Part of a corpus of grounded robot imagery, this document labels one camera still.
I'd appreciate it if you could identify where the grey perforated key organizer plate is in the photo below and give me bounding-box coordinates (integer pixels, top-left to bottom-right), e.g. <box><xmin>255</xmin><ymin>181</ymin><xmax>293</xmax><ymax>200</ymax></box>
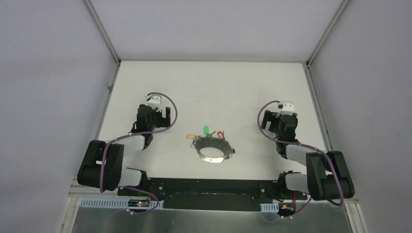
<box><xmin>194</xmin><ymin>136</ymin><xmax>233</xmax><ymax>164</ymax></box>

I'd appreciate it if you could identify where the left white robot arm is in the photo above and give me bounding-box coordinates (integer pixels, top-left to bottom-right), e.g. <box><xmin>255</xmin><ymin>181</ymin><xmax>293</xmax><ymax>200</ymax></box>
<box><xmin>77</xmin><ymin>104</ymin><xmax>171</xmax><ymax>197</ymax></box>

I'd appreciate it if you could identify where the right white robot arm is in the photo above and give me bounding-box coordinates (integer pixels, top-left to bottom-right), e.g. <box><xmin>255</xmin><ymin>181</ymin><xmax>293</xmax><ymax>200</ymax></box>
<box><xmin>260</xmin><ymin>110</ymin><xmax>355</xmax><ymax>201</ymax></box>

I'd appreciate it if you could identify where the yellow tagged key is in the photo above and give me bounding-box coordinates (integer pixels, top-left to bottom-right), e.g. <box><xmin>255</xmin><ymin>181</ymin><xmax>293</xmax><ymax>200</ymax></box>
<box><xmin>186</xmin><ymin>134</ymin><xmax>197</xmax><ymax>140</ymax></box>

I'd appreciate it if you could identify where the red tagged key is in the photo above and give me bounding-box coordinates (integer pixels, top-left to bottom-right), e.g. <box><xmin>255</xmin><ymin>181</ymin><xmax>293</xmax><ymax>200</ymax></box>
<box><xmin>217</xmin><ymin>131</ymin><xmax>225</xmax><ymax>140</ymax></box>

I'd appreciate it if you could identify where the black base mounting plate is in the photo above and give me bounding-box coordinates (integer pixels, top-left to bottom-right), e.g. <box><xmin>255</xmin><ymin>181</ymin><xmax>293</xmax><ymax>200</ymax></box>
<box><xmin>117</xmin><ymin>178</ymin><xmax>307</xmax><ymax>212</ymax></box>

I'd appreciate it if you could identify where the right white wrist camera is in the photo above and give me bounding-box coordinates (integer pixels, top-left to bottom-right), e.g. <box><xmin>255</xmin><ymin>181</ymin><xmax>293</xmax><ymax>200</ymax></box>
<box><xmin>276</xmin><ymin>101</ymin><xmax>294</xmax><ymax>118</ymax></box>

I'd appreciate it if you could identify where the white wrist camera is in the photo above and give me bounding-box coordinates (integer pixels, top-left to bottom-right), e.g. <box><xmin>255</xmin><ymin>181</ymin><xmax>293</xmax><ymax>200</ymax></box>
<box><xmin>145</xmin><ymin>94</ymin><xmax>162</xmax><ymax>109</ymax></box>
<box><xmin>276</xmin><ymin>101</ymin><xmax>294</xmax><ymax>118</ymax></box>

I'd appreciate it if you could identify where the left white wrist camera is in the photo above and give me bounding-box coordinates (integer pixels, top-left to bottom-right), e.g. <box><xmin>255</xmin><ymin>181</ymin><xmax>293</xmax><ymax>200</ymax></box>
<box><xmin>145</xmin><ymin>94</ymin><xmax>162</xmax><ymax>109</ymax></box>

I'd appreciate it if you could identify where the right white cable duct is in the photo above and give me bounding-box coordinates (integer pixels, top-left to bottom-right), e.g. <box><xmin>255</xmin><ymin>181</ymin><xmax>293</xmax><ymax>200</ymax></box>
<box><xmin>260</xmin><ymin>203</ymin><xmax>279</xmax><ymax>213</ymax></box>

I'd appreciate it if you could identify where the white cable duct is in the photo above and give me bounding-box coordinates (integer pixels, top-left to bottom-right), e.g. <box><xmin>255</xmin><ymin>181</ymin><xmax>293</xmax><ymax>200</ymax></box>
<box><xmin>79</xmin><ymin>198</ymin><xmax>163</xmax><ymax>210</ymax></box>
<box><xmin>260</xmin><ymin>203</ymin><xmax>279</xmax><ymax>213</ymax></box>

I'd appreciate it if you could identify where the left white cable duct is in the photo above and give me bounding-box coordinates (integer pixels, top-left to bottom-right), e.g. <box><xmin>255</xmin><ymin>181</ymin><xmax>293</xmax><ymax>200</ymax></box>
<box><xmin>79</xmin><ymin>198</ymin><xmax>163</xmax><ymax>210</ymax></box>

